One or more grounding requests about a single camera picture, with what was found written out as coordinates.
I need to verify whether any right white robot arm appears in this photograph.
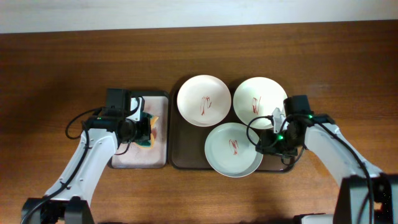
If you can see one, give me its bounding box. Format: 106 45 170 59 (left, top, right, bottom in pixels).
253 95 397 223

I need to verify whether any large dark brown tray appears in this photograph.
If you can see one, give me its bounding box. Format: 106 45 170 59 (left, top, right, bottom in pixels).
168 87 294 174

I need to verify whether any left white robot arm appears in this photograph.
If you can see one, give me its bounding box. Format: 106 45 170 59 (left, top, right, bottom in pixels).
21 88 151 223

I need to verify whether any white plate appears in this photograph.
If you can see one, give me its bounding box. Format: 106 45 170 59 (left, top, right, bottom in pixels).
233 77 287 125
177 75 231 127
205 123 263 178

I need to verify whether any green yellow scrub sponge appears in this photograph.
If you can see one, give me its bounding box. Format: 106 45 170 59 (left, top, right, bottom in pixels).
134 113 159 149

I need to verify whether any small tray with soapy water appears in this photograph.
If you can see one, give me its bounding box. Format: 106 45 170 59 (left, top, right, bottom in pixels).
108 91 170 169

